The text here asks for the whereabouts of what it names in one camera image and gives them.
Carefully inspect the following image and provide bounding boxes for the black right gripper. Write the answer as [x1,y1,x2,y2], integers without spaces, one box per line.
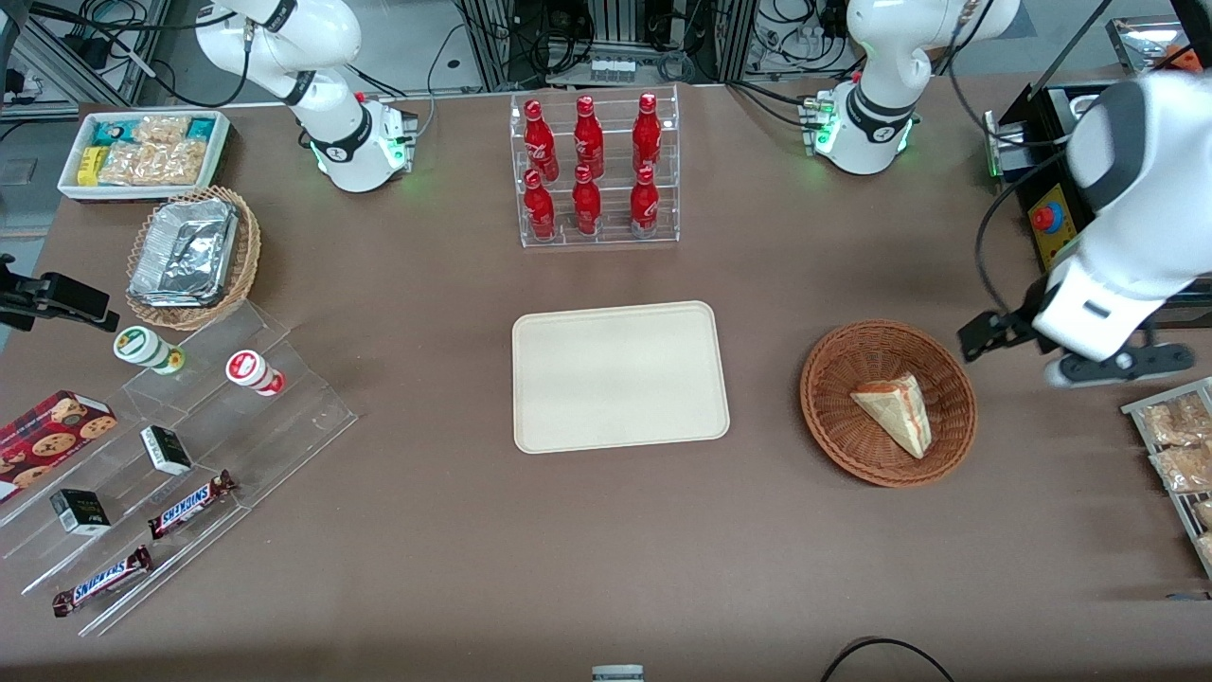
[0,253,121,333]

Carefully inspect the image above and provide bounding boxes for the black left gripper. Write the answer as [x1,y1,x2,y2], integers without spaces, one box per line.
[958,280,1054,364]

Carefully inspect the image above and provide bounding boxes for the triangle sandwich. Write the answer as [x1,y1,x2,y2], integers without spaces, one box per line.
[848,371,935,461]

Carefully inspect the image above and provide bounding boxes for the aluminium foil tray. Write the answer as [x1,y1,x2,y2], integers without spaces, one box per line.
[129,198,239,310]

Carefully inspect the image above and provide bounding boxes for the brown wicker basket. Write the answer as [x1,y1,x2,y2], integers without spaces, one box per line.
[799,319,978,490]

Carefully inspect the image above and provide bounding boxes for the light wicker basket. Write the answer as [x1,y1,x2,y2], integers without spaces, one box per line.
[125,186,262,332]

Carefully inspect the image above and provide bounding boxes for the tray of snack bags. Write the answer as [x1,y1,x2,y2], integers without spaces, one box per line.
[1121,376,1212,580]

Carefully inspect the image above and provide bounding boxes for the shiny metal tray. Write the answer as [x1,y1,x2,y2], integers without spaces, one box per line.
[1105,16,1196,78]

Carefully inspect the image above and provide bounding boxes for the beige plastic tray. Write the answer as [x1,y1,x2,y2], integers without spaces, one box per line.
[511,300,732,456]

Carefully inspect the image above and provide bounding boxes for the green lid white cup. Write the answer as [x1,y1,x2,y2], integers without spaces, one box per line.
[113,325,187,376]

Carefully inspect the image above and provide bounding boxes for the white plastic snack bin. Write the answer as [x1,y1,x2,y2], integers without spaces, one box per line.
[57,110,234,204]

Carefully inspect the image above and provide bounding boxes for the red cookie box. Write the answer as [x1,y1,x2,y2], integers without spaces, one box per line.
[0,389,119,504]

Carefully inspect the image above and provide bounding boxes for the clear rice cracker packet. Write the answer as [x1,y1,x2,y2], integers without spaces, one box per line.
[133,115,193,145]
[98,141,211,187]

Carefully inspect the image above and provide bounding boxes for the small black box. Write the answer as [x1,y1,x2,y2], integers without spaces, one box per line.
[139,424,194,476]
[48,488,113,537]

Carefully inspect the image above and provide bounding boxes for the red lid white cup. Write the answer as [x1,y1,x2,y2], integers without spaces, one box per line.
[224,350,286,397]

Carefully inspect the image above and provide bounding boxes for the Snickers bar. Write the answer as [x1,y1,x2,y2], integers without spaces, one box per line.
[147,470,239,541]
[51,545,155,619]

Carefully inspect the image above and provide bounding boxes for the clear acrylic stepped stand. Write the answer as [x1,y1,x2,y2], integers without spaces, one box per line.
[0,301,360,638]

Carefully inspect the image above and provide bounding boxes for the red cola bottle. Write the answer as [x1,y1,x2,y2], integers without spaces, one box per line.
[571,164,604,237]
[522,168,558,242]
[572,94,606,180]
[629,164,661,239]
[523,99,561,182]
[631,92,663,174]

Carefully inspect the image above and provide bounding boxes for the clear acrylic bottle rack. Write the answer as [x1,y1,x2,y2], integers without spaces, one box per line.
[508,84,682,250]

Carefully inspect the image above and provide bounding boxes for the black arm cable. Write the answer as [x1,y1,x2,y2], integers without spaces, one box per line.
[974,147,1077,314]

